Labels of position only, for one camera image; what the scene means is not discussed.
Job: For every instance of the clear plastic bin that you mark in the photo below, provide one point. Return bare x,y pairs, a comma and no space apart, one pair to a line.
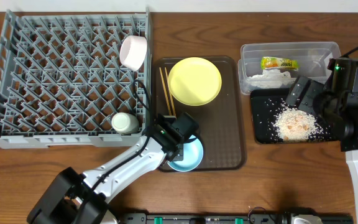
312,57

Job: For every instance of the rice and peanut scraps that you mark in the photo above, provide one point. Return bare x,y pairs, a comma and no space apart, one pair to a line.
294,124

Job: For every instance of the wooden chopstick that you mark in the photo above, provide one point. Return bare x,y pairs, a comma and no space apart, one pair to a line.
170,95
165,92

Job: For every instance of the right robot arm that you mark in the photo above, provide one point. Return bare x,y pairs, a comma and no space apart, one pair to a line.
336,103

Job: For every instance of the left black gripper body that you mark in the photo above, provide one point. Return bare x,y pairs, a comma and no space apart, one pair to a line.
178,154

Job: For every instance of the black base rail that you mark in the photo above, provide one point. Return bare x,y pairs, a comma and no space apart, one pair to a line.
256,215

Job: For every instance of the white cup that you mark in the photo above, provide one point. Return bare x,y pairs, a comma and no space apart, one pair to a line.
125,123

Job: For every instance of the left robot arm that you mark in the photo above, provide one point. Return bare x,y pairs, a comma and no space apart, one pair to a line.
85,197

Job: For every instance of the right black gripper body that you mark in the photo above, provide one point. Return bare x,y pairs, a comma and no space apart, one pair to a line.
306,104

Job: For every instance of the pink bowl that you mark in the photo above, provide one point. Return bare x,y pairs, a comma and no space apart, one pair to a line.
133,52

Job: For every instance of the dark brown serving tray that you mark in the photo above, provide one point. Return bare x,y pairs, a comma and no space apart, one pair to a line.
221,124

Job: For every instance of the green yellow snack wrapper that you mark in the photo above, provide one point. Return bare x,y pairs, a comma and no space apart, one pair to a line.
278,63

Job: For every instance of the yellow plate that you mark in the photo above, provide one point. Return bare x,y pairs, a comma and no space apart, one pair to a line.
195,81

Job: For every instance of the light blue bowl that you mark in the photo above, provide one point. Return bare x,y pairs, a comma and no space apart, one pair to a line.
192,156

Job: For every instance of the black plastic bin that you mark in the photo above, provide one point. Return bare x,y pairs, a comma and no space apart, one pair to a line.
266,124

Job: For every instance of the grey dishwasher rack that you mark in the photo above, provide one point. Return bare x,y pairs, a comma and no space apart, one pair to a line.
61,80

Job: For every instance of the white napkin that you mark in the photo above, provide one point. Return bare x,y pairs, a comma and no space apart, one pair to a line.
272,78

